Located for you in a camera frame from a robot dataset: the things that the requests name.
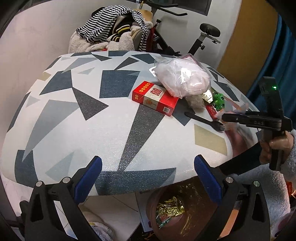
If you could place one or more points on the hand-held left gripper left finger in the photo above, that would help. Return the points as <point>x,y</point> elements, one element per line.
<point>90,177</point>

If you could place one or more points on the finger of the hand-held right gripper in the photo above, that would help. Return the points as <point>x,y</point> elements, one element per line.
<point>234,118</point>

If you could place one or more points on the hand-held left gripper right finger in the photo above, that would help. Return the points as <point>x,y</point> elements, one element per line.
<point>207,178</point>

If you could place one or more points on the small red packet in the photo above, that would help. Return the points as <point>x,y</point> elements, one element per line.
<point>211,110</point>

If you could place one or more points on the brown waste bin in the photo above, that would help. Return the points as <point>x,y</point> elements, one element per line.
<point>152,208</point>

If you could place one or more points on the clear bag of white tissue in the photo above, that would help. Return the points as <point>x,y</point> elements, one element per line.
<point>182,76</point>

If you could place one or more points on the person's right hand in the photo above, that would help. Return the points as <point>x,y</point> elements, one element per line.
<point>282,141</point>

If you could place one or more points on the green plastic toy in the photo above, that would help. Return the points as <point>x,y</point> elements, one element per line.
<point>218,100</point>

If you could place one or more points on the black plastic fork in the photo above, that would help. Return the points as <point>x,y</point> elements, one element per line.
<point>201,120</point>

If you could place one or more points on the beige fluffy ball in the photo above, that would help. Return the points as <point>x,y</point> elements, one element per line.
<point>195,102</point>

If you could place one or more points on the gold foil wrapper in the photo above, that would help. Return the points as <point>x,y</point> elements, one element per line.
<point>170,206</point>

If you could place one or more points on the blue curtain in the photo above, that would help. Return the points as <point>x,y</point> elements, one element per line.
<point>284,58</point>

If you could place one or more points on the plush animal slipper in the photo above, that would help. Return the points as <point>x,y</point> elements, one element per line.
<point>99,228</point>

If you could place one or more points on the geometric patterned folding table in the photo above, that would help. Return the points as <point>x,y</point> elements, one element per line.
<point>69,129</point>

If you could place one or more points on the green red snack wrapper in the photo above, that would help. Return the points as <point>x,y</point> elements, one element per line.
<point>163,221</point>

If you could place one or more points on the white cardboard box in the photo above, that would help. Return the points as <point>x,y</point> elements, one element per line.
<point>143,208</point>

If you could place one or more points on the fluffy white robe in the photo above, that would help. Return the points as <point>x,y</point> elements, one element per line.
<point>270,185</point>

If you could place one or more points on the yellow wooden door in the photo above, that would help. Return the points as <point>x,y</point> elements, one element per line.
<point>249,41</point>

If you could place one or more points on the red cigarette box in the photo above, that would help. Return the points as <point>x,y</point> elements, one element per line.
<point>152,97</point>

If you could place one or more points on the black exercise bike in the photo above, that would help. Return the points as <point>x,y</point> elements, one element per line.
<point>161,42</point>

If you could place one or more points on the tan chair backrest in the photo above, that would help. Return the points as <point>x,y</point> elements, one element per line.
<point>146,15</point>

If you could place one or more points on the jacket with yellow striped cuffs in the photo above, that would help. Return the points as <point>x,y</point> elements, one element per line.
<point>120,25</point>

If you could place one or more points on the dark wall screen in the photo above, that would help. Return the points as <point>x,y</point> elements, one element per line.
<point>185,5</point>

